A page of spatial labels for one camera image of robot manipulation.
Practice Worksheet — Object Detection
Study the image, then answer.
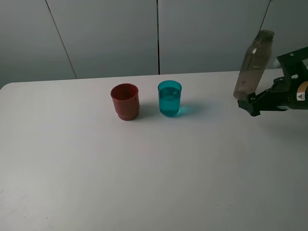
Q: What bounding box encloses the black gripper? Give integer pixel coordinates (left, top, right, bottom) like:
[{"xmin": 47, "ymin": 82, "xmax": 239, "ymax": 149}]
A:
[{"xmin": 237, "ymin": 75, "xmax": 308, "ymax": 117}]

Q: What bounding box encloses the smoky translucent water bottle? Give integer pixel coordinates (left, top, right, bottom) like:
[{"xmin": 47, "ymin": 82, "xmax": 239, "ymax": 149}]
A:
[{"xmin": 233, "ymin": 30, "xmax": 274, "ymax": 100}]

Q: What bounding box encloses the teal translucent plastic cup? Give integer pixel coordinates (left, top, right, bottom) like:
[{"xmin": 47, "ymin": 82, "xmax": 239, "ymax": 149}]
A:
[{"xmin": 158, "ymin": 80, "xmax": 182, "ymax": 117}]

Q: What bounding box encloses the red plastic cup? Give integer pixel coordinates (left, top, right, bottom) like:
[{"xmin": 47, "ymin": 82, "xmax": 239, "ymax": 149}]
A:
[{"xmin": 110, "ymin": 83, "xmax": 140, "ymax": 121}]

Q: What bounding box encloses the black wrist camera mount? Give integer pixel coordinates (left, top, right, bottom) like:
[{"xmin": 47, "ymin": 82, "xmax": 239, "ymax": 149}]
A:
[{"xmin": 277, "ymin": 47, "xmax": 308, "ymax": 84}]

